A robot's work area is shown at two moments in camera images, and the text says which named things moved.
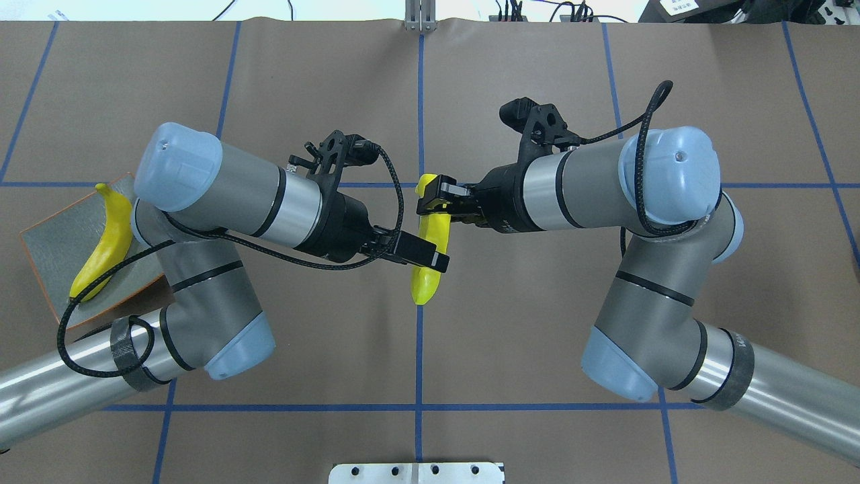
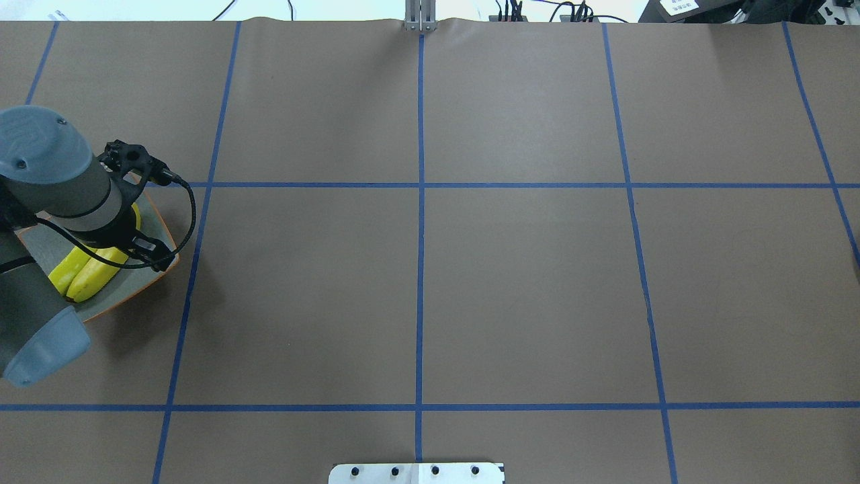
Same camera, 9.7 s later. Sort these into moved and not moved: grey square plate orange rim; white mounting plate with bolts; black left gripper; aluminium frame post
Moved: black left gripper
Not moved: grey square plate orange rim; white mounting plate with bolts; aluminium frame post
